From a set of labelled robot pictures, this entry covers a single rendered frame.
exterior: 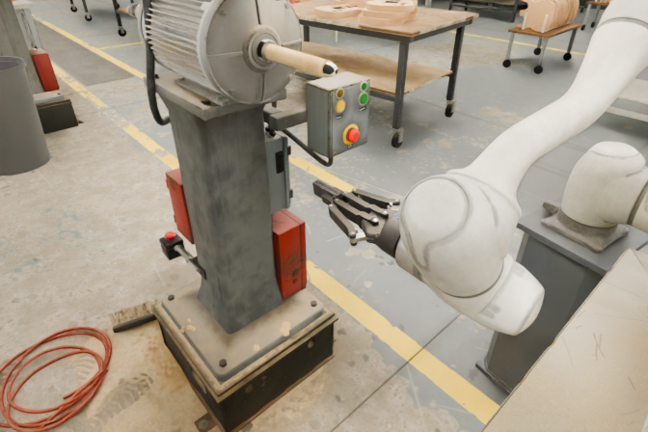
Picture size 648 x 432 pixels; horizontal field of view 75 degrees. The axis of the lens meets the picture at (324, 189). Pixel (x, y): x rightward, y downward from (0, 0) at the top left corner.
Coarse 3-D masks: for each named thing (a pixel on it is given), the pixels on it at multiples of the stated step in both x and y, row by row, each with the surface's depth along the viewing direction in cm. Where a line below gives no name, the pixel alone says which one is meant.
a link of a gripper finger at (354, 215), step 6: (336, 198) 79; (342, 204) 78; (348, 204) 78; (342, 210) 78; (348, 210) 77; (354, 210) 76; (348, 216) 78; (354, 216) 76; (360, 216) 75; (366, 216) 74; (372, 216) 74; (354, 222) 77; (360, 222) 76; (372, 222) 72; (378, 222) 72; (360, 228) 77
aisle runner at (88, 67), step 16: (48, 32) 734; (48, 48) 628; (64, 48) 628; (80, 48) 629; (64, 64) 554; (80, 64) 554; (96, 64) 555; (112, 64) 555; (80, 80) 492; (96, 80) 493; (112, 80) 493
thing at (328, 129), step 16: (320, 80) 116; (336, 80) 116; (352, 80) 116; (368, 80) 118; (320, 96) 113; (336, 96) 111; (352, 96) 115; (368, 96) 120; (320, 112) 115; (336, 112) 113; (352, 112) 118; (320, 128) 117; (336, 128) 116; (352, 128) 120; (304, 144) 128; (320, 144) 120; (336, 144) 118; (352, 144) 123; (320, 160) 127
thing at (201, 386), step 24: (168, 336) 164; (312, 336) 152; (192, 360) 141; (288, 360) 151; (312, 360) 162; (192, 384) 160; (240, 384) 136; (264, 384) 146; (288, 384) 157; (216, 408) 142; (240, 408) 142; (264, 408) 152
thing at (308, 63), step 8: (272, 48) 87; (280, 48) 86; (272, 56) 87; (280, 56) 85; (288, 56) 84; (296, 56) 82; (304, 56) 81; (312, 56) 80; (288, 64) 84; (296, 64) 82; (304, 64) 81; (312, 64) 79; (320, 64) 78; (312, 72) 80; (320, 72) 78
